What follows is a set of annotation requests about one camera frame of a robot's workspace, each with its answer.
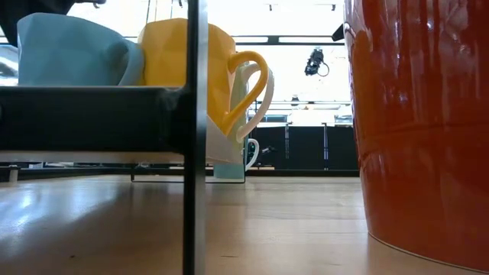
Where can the light blue faceted mug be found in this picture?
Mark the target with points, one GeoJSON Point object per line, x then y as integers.
{"type": "Point", "coordinates": [68, 53]}

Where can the yellow faceted mug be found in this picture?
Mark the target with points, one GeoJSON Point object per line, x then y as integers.
{"type": "Point", "coordinates": [168, 53]}

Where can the grey mug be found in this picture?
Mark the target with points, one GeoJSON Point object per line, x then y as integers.
{"type": "Point", "coordinates": [229, 172]}

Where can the orange-red glossy mug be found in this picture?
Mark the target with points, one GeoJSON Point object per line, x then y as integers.
{"type": "Point", "coordinates": [420, 133]}

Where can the black hanging device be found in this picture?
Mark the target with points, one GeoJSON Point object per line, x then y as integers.
{"type": "Point", "coordinates": [315, 61]}

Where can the black background desk row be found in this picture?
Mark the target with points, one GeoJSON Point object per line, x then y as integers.
{"type": "Point", "coordinates": [305, 147]}

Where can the wooden shelf black frame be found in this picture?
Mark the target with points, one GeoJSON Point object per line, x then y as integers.
{"type": "Point", "coordinates": [95, 118]}

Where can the black aluminium table frame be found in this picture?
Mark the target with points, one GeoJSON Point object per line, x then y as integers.
{"type": "Point", "coordinates": [305, 172]}

